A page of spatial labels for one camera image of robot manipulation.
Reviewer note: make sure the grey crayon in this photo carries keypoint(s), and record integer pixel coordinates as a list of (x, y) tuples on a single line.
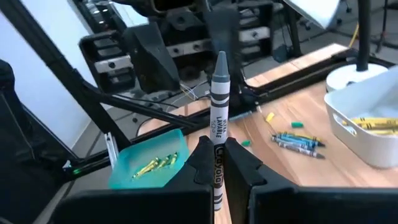
[(301, 151), (220, 109)]

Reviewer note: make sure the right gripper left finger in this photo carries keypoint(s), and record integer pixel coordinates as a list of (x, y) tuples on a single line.
[(192, 177)]

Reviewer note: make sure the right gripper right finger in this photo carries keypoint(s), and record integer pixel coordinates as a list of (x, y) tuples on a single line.
[(245, 183)]

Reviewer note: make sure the silver metal bracket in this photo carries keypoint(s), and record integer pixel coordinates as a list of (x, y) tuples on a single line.
[(111, 149)]

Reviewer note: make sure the green crayon stub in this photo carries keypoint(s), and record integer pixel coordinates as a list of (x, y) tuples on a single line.
[(297, 124), (245, 143)]

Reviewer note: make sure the yellow crayon stub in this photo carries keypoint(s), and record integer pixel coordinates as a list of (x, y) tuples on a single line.
[(270, 117)]

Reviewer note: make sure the yellow-green crayon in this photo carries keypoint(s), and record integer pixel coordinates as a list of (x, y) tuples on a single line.
[(174, 158), (144, 168), (163, 161)]

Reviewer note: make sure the green plastic tray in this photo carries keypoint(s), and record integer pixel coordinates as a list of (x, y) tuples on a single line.
[(124, 161)]

